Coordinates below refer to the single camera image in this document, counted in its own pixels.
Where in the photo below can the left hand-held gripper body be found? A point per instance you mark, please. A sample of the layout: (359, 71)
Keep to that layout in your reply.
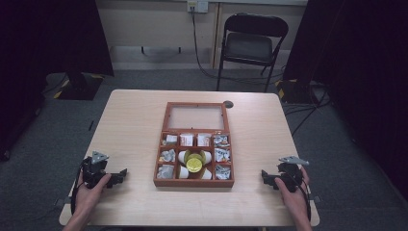
(95, 170)

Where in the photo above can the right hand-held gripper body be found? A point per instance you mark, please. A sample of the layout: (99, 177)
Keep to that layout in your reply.
(291, 174)

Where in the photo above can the person's right hand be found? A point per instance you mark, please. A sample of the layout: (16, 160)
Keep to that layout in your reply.
(293, 200)

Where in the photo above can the person's left hand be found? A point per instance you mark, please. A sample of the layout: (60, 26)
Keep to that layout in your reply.
(89, 195)

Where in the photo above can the black table clamp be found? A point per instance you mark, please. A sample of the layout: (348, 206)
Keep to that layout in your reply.
(61, 202)
(316, 198)

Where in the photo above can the crumpled silver packet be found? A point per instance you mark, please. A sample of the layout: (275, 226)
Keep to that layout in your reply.
(222, 172)
(168, 156)
(170, 140)
(222, 155)
(221, 140)
(165, 171)

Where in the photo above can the small black floor object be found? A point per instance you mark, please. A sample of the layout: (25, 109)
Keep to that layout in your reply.
(91, 125)

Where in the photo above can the white red sachet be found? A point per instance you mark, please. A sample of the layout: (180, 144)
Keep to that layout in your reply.
(203, 140)
(186, 140)

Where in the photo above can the brown wooden compartment box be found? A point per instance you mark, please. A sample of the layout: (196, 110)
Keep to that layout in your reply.
(194, 183)

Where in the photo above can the pile of small creamer cups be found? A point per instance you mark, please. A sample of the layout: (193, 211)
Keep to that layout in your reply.
(194, 165)

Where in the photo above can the black stand base yellow tape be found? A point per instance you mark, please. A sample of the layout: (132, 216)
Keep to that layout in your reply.
(78, 88)
(293, 91)

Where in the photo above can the black folding chair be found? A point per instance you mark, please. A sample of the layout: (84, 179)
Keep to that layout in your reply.
(251, 48)

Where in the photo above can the dark curtain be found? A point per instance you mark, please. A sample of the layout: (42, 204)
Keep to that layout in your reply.
(48, 35)
(362, 64)

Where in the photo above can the white wall socket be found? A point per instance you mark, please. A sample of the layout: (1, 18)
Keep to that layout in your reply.
(197, 5)

